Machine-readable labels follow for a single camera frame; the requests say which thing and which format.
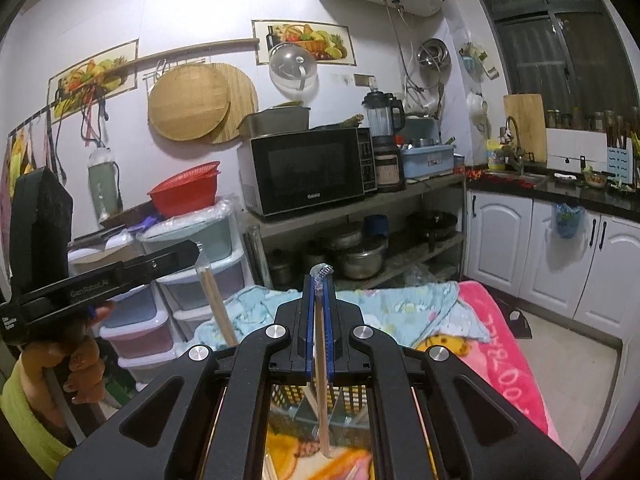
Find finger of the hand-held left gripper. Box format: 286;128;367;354
122;239;200;283

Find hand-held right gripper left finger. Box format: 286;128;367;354
55;275;317;480

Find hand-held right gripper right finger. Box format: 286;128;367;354
320;276;583;480

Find green perforated utensil holder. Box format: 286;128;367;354
270;385;373;428

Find chopstick pair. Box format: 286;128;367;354
199;265;240;349
310;263;338;462

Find person's left forearm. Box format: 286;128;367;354
0;359;77;479

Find person's left hand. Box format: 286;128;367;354
21;302;117;442

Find white plastic drawer tower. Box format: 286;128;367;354
137;200;252;312
67;240;177;387

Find dark flat tray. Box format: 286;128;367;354
99;204;157;229

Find light blue patterned cloth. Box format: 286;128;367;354
192;282;489;353

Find red plastic basin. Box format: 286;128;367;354
147;161;222;219

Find steel pot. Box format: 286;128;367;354
337;239;390;281

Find green hanging bottle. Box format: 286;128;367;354
87;147;124;222

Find dark blue cup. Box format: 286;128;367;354
363;214;390;241

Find metal kitchen shelf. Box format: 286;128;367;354
242;172;469;292

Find black cooking pot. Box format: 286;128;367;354
405;209;459;244

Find black microwave oven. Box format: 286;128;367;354
237;127;377;219

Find round bamboo mat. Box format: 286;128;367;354
147;63;232;142

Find round wooden board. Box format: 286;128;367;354
207;62;260;145

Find pink printed blanket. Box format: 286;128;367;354
265;280;564;480

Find metal rectangular container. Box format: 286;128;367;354
237;104;312;140

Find blue dish rack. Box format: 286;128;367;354
399;142;457;180

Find black blender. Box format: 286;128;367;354
362;89;407;194

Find black object on floor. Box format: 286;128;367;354
507;309;535;339

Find white kitchen cabinets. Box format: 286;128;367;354
462;187;640;342

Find long wooden pole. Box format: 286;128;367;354
112;37;261;70

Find clear glass lid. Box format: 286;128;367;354
268;42;320;93

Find yellow dish soap bottle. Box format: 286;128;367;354
487;139;507;171

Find metal faucet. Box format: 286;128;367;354
499;115;526;174

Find blue hanging bag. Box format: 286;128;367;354
552;202;586;240

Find wooden cutting board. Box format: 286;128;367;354
503;92;549;164

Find hanging stainless steel bowl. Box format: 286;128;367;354
416;37;452;69

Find row of spice jars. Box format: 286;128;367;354
546;107;628;132

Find blue knife block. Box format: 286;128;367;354
604;144;634;182

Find dark framed window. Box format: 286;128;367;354
469;0;640;127

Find hanging cords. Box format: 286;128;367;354
46;82;113;188

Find fruit wall poster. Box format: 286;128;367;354
47;38;140;112
251;19;357;67

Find wall caddy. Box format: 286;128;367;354
459;42;501;82

